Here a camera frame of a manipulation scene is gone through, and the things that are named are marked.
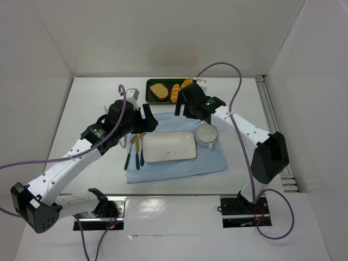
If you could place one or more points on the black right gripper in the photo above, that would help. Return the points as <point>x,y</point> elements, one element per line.
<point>185,99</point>

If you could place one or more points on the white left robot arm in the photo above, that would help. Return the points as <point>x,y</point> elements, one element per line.
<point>40,203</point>

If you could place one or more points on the orange bagel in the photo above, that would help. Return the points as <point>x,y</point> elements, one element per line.
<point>187,82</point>

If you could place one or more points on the gold fork green handle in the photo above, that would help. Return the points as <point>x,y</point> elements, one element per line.
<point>129,152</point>

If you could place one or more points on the dark green serving tray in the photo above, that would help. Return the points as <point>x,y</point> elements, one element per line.
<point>168,83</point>

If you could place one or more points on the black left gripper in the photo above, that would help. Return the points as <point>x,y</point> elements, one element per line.
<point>140,119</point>

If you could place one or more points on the gold spoon green handle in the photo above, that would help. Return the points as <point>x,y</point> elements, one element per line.
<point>141,136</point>

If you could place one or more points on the small yellow bread roll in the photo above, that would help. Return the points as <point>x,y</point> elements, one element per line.
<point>174,93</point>

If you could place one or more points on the white rectangular plate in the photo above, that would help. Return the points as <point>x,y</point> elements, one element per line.
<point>169,146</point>

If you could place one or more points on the white bowl with handles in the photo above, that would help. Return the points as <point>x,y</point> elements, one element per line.
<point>206,135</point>

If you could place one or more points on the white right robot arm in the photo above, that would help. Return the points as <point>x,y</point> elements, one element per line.
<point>269,151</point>

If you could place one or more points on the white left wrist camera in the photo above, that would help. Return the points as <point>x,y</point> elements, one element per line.
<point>132,95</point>

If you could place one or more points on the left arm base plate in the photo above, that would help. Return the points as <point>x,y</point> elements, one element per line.
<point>113,216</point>

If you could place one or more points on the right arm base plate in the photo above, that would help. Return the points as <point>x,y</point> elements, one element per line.
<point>233,216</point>

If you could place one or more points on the gold knife green handle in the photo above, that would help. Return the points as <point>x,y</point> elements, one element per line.
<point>137,145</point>

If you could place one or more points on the brown bread slice left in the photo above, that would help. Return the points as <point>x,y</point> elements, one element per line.
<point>159,91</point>

